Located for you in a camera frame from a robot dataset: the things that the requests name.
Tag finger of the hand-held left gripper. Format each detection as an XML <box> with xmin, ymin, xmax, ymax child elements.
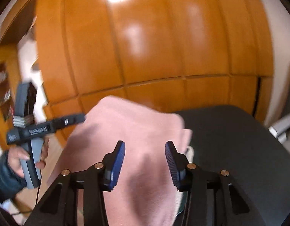
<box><xmin>51</xmin><ymin>113</ymin><xmax>86</xmax><ymax>133</ymax></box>

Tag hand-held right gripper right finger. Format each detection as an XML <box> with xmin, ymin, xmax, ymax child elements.
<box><xmin>165</xmin><ymin>140</ymin><xmax>265</xmax><ymax>226</ymax></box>

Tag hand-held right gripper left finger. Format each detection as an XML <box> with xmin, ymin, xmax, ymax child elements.
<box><xmin>24</xmin><ymin>140</ymin><xmax>126</xmax><ymax>226</ymax></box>

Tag pink knit sweater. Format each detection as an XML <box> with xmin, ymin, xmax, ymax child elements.
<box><xmin>46</xmin><ymin>96</ymin><xmax>194</xmax><ymax>226</ymax></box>

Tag person's left forearm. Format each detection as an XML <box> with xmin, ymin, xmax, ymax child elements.
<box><xmin>0</xmin><ymin>152</ymin><xmax>26</xmax><ymax>203</ymax></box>

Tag person's left hand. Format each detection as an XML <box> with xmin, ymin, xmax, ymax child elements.
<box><xmin>8</xmin><ymin>138</ymin><xmax>50</xmax><ymax>177</ymax></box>

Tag wooden shelf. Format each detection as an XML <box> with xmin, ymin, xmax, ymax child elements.
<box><xmin>0</xmin><ymin>46</ymin><xmax>18</xmax><ymax>123</ymax></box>

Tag wooden wardrobe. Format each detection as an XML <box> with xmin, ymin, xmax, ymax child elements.
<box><xmin>0</xmin><ymin>0</ymin><xmax>275</xmax><ymax>144</ymax></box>

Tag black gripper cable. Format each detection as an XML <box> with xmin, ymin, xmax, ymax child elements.
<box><xmin>8</xmin><ymin>186</ymin><xmax>40</xmax><ymax>217</ymax></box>

